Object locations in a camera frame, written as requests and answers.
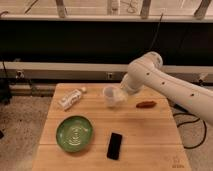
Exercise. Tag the white sponge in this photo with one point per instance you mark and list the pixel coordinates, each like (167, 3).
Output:
(118, 97)

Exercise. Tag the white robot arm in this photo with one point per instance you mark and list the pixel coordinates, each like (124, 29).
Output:
(146, 70)

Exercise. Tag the white ceramic cup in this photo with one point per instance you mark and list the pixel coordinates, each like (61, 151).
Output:
(107, 94)

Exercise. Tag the red sausage toy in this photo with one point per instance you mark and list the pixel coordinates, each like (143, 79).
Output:
(146, 104)

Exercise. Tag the green plate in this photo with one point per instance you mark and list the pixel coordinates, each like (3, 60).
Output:
(74, 133)

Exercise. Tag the black smartphone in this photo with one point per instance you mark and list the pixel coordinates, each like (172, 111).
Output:
(114, 146)

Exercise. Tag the grey wall rail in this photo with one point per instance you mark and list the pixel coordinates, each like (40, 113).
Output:
(105, 72)

